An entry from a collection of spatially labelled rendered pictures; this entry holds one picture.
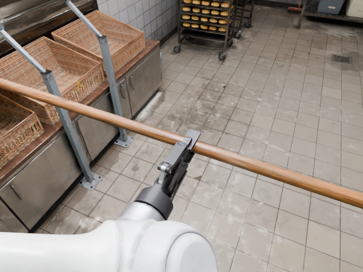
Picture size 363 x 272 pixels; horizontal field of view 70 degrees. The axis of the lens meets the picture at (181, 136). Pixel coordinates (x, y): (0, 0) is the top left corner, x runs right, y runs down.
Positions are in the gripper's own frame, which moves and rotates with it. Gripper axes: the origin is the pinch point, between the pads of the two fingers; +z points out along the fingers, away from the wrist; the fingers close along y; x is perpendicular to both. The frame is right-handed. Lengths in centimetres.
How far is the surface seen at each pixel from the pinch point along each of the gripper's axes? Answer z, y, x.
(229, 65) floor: 256, 118, -52
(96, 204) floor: 25, 119, -80
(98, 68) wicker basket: 86, 49, -107
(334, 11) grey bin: 433, 89, 54
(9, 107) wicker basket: 27, 48, -125
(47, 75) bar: 37, 25, -95
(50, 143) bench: 26, 67, -101
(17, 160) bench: 6, 61, -102
